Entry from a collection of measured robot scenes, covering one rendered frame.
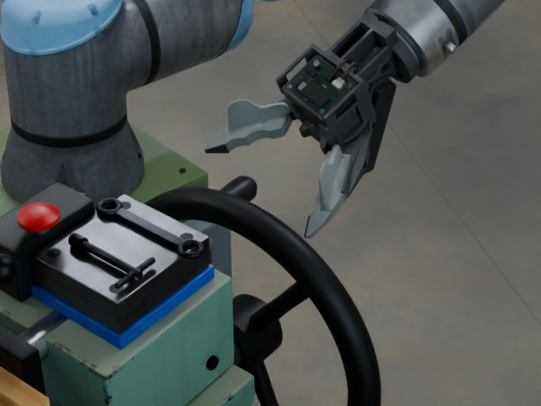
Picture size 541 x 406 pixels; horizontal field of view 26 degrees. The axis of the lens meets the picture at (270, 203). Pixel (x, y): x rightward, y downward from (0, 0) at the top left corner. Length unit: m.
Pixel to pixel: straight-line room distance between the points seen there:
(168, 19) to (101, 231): 0.68
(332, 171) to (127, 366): 0.36
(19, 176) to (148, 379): 0.73
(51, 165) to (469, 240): 1.21
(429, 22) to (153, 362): 0.46
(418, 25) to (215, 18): 0.48
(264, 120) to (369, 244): 1.32
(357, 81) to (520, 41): 2.19
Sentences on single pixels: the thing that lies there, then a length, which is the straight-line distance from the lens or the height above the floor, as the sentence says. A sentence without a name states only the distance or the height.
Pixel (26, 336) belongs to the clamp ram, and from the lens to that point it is 0.84.
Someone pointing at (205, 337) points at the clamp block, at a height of 0.92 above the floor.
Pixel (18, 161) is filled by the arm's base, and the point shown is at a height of 0.67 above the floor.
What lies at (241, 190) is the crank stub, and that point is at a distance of 1.02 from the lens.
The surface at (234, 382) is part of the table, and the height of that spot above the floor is 0.87.
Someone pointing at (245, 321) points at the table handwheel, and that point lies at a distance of 1.02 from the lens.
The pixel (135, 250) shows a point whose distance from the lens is 0.84.
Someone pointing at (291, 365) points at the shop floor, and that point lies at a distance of 2.18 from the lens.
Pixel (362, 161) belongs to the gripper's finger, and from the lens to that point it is 1.12.
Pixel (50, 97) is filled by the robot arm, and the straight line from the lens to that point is 1.46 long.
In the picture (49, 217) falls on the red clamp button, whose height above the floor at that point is 1.02.
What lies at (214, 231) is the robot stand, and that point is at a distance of 1.61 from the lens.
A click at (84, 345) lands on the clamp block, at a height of 0.96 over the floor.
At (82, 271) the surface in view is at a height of 1.00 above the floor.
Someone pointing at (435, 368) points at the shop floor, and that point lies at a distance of 2.20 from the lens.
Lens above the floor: 1.52
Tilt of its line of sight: 36 degrees down
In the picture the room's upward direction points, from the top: straight up
